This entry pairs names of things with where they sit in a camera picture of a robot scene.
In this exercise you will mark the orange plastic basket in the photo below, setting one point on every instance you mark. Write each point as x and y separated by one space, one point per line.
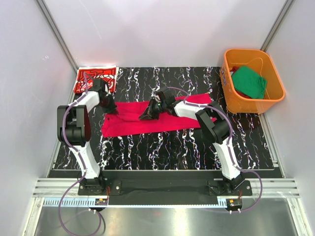
262 64

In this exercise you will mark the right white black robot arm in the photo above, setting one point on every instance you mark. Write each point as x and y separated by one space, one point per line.
214 124

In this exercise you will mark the green t-shirt in basket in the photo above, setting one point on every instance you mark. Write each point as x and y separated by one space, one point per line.
248 82

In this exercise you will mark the folded red patterned t-shirt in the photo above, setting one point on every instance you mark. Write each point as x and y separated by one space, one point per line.
107 73

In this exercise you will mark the crimson red polo shirt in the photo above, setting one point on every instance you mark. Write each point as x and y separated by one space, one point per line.
127 122

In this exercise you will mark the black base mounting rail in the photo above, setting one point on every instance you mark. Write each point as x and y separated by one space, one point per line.
157 188

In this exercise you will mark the right aluminium corner post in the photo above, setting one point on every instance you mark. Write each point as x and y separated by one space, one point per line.
288 4

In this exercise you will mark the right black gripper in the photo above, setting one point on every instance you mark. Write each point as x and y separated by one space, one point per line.
155 108

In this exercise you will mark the aluminium corner post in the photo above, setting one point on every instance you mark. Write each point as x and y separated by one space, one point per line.
56 32
288 4

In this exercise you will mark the left aluminium corner post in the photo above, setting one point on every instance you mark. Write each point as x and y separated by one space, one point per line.
56 32

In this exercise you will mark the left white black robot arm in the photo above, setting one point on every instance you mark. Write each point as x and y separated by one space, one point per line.
74 128

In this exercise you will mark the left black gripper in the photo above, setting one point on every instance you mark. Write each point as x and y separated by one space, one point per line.
108 104

